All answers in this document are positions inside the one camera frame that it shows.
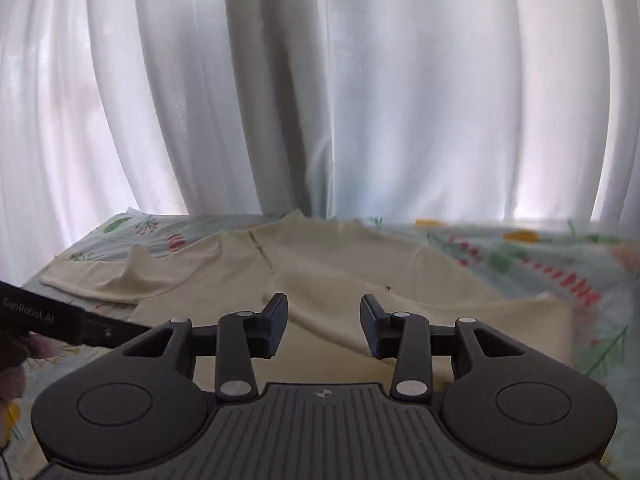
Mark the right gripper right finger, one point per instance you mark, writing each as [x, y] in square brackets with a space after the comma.
[403, 335]

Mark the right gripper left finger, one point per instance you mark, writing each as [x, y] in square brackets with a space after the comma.
[260, 333]

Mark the white sheer curtain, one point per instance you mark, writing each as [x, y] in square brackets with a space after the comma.
[464, 110]

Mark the cream knit sweater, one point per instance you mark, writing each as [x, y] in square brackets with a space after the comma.
[324, 268]

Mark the floral light blue bedsheet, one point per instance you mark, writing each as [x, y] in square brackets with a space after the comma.
[593, 271]

